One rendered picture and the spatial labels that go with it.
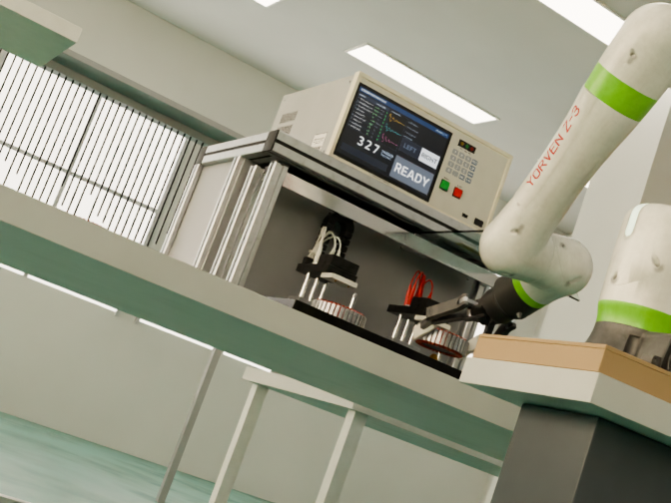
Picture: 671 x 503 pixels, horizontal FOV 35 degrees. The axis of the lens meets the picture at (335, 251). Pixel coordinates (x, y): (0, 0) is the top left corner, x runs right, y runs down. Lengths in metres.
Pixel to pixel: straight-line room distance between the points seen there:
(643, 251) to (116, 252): 0.78
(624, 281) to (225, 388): 7.57
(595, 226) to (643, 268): 5.02
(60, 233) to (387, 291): 1.01
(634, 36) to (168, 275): 0.83
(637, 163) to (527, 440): 5.06
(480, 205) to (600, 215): 4.13
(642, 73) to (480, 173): 0.74
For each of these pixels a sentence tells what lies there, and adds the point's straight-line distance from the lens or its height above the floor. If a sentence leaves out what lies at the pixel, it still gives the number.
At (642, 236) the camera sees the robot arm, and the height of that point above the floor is 0.97.
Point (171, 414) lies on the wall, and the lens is 8.85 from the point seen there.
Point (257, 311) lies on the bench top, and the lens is 1.77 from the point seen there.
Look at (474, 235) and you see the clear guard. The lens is 2.23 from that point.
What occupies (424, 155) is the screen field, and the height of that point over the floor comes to 1.22.
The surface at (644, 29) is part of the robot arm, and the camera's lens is 1.81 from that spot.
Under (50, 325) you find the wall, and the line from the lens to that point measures 8.51.
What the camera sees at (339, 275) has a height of 0.88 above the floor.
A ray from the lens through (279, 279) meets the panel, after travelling 2.34.
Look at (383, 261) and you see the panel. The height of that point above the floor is 0.99.
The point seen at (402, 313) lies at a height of 0.88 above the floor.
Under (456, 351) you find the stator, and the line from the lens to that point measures 2.21.
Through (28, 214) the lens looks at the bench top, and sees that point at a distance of 1.65.
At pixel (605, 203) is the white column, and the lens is 6.58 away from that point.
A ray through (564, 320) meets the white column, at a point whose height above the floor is 1.72.
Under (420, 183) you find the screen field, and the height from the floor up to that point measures 1.16.
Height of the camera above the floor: 0.55
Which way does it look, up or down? 10 degrees up
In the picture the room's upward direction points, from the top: 20 degrees clockwise
